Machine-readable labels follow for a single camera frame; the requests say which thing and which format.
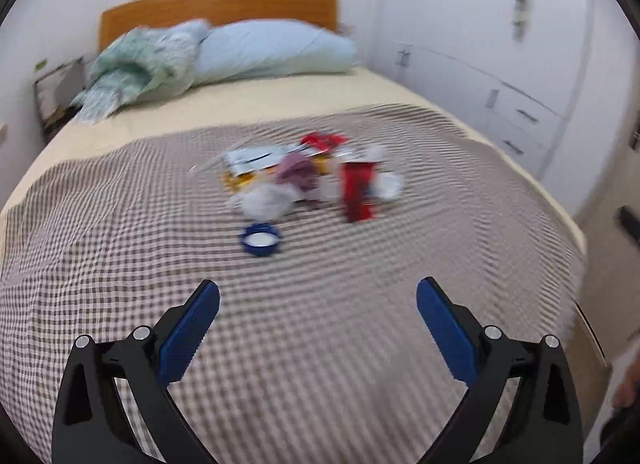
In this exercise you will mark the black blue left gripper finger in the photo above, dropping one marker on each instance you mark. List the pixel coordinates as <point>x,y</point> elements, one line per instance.
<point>90,422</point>

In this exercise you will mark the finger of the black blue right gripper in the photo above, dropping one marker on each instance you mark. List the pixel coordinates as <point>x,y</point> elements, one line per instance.
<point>543,424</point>

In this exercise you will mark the blue bottle cap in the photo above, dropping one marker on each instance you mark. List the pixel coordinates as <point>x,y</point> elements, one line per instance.
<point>260,239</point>

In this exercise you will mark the red snack wrapper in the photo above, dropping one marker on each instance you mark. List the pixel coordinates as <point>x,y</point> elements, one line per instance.
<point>358,191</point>

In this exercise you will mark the person's right hand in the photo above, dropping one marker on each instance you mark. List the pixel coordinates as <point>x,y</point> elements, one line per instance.
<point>627,392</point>

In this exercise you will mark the beige wooden door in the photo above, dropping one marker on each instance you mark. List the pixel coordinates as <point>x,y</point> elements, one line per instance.
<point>607,326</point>

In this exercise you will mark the yellow snack packet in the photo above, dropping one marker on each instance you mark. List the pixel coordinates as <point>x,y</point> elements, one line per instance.
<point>233,184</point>

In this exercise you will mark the white crumpled plastic bag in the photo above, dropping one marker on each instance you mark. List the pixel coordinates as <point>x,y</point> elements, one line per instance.
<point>265,201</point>

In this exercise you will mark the brown checkered blanket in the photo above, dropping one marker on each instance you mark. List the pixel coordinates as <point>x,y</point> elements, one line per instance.
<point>320,283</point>

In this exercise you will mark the white paper packet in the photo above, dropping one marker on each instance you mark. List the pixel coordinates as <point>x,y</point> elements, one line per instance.
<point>256,158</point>

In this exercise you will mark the purple crumpled cloth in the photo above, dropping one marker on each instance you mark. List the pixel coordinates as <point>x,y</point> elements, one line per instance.
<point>296,178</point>

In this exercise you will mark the red crumpled wrapper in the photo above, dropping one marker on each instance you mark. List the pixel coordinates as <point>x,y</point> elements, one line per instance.
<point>323,142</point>

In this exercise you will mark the green patterned quilt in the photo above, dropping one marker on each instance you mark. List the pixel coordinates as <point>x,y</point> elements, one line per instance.
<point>144,65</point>

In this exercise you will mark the white wardrobe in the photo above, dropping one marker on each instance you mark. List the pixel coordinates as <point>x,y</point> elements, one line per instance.
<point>547,81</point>

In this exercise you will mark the light blue pillow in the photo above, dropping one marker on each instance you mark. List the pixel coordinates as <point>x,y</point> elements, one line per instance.
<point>272,48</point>

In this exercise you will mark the wooden headboard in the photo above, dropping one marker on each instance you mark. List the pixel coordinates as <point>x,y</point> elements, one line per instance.
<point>166,13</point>

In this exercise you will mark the black door handle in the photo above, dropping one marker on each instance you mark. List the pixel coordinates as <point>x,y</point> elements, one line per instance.
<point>630,223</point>

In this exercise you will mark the black frame nightstand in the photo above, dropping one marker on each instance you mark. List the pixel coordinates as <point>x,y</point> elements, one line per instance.
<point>54,94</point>

